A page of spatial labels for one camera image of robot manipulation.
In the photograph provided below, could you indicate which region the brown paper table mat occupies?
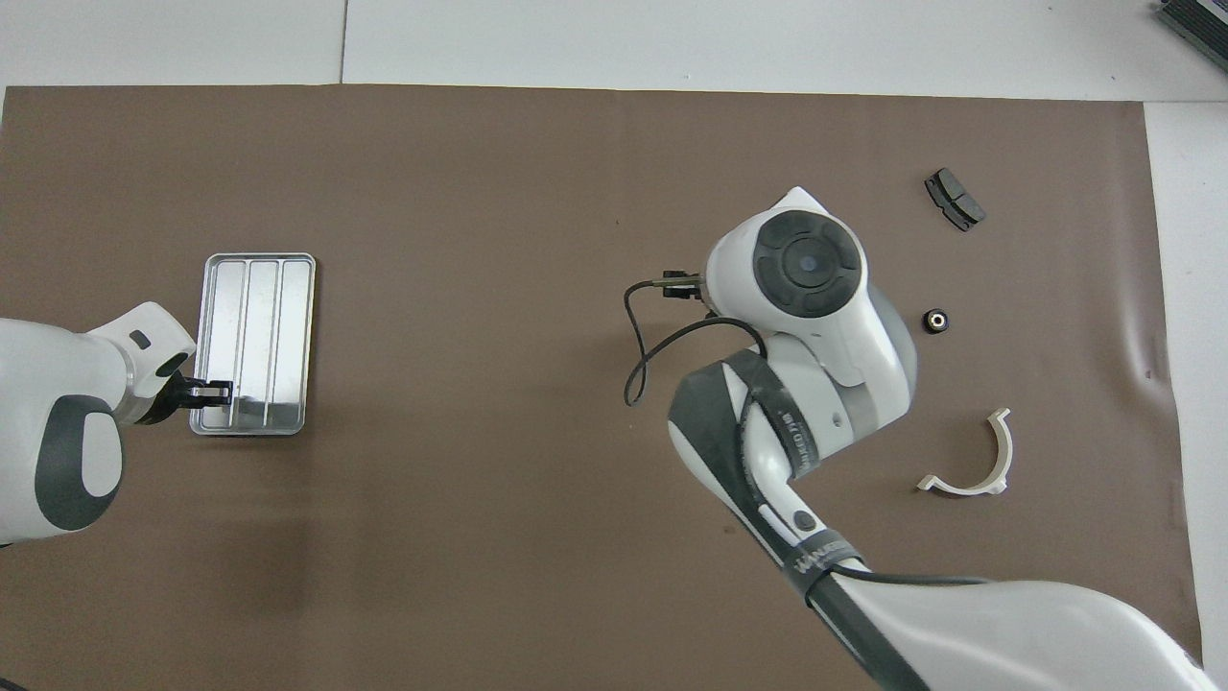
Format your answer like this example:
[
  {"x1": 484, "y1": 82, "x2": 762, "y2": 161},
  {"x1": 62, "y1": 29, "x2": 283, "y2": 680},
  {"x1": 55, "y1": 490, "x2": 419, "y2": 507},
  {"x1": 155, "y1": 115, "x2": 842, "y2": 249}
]
[{"x1": 0, "y1": 84, "x2": 1208, "y2": 691}]

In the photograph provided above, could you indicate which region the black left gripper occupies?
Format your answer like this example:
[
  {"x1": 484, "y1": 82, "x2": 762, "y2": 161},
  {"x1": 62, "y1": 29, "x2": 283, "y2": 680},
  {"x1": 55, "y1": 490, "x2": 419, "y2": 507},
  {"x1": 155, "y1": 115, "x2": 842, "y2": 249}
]
[{"x1": 142, "y1": 349, "x2": 235, "y2": 428}]

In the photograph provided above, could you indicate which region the silver metal tray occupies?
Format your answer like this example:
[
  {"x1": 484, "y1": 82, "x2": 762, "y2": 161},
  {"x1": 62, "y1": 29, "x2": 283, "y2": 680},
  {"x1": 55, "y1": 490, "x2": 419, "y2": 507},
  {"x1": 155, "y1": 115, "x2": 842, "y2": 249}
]
[{"x1": 189, "y1": 252, "x2": 317, "y2": 438}]

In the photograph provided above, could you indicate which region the dark grey brake pad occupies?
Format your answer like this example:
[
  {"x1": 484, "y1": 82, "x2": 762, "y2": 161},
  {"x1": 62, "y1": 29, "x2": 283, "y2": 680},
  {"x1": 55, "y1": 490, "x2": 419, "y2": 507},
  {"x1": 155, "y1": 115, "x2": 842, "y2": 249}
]
[{"x1": 924, "y1": 168, "x2": 986, "y2": 233}]

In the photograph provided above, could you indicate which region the white curved plastic bracket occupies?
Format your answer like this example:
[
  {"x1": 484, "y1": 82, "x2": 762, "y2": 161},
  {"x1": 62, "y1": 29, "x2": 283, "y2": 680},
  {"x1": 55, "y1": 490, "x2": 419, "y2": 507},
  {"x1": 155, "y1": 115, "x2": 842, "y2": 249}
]
[{"x1": 916, "y1": 408, "x2": 1014, "y2": 497}]

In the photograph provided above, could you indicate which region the black finned device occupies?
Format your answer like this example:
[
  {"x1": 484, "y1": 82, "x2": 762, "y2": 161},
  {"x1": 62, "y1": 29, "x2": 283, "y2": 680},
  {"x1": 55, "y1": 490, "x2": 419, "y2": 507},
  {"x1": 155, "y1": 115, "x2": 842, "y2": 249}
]
[{"x1": 1154, "y1": 0, "x2": 1228, "y2": 47}]

